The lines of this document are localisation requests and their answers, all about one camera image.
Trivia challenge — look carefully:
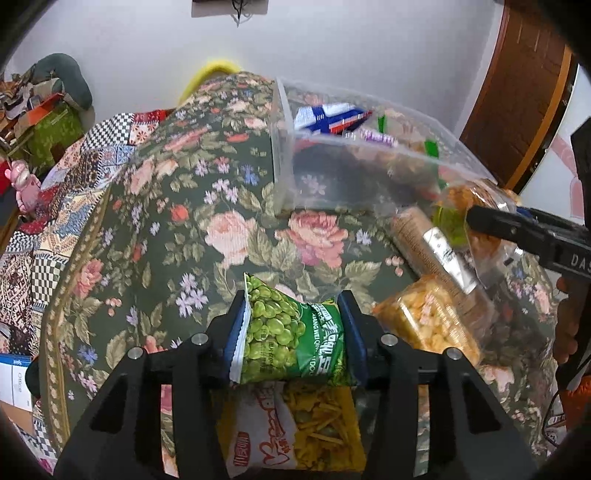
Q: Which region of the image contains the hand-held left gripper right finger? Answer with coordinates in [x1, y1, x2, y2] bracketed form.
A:
[337, 290, 539, 480]

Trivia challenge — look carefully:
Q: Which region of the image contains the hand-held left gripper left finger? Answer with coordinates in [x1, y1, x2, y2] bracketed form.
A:
[54, 291, 252, 480]

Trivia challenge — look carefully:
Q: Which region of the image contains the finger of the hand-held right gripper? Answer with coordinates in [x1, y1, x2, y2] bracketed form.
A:
[516, 207, 591, 234]
[465, 205, 561, 266]

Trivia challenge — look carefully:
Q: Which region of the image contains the clear bag of orange crackers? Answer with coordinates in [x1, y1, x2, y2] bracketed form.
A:
[433, 178, 525, 289]

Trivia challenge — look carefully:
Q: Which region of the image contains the green pea snack packet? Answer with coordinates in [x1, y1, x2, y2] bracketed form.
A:
[229, 272, 366, 389]

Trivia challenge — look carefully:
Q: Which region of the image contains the orange puffed snack packet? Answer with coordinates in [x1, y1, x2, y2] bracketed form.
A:
[373, 274, 486, 366]

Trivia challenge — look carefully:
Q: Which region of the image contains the brown biscuit packet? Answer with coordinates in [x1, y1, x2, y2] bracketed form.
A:
[389, 205, 492, 319]

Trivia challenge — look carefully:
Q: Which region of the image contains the yellow and white snack packet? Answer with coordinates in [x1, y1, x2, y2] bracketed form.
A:
[216, 382, 368, 472]

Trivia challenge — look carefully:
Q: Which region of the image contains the clear plastic storage bin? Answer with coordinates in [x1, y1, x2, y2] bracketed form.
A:
[270, 76, 498, 219]

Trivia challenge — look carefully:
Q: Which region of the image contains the person's right hand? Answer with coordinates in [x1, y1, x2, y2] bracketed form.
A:
[553, 276, 583, 366]

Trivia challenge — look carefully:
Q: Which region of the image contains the brown wooden door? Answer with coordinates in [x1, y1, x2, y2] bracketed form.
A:
[458, 4, 575, 191]

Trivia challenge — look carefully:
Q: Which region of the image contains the green floral blanket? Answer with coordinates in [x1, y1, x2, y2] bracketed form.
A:
[39, 71, 571, 464]

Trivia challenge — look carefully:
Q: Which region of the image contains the purple label snack packet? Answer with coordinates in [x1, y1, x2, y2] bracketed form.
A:
[359, 127, 400, 148]

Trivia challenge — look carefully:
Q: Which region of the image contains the blue and white snack packet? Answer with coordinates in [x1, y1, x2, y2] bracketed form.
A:
[294, 104, 375, 136]

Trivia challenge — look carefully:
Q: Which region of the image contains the white cardboard box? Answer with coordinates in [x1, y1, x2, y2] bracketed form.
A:
[0, 353, 34, 412]

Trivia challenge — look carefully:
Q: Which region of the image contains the patchwork checkered blanket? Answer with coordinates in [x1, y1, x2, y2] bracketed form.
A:
[0, 110, 178, 476]

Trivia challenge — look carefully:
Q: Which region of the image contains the pink plush toy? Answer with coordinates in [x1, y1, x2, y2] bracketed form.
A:
[6, 159, 43, 214]

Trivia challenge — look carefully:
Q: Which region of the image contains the yellow plastic hoop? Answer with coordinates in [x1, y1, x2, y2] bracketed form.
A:
[178, 58, 242, 106]

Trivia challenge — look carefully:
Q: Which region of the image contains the green cloth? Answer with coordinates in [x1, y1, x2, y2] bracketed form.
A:
[25, 108, 88, 168]

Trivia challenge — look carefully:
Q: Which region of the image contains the orange cardboard box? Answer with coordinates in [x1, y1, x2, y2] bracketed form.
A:
[21, 92, 70, 131]

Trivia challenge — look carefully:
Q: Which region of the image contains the grey-green cushion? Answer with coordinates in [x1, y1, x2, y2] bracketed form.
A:
[31, 53, 97, 110]

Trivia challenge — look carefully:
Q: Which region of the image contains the dark wall fixture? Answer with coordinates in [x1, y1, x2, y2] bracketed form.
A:
[191, 0, 269, 20]

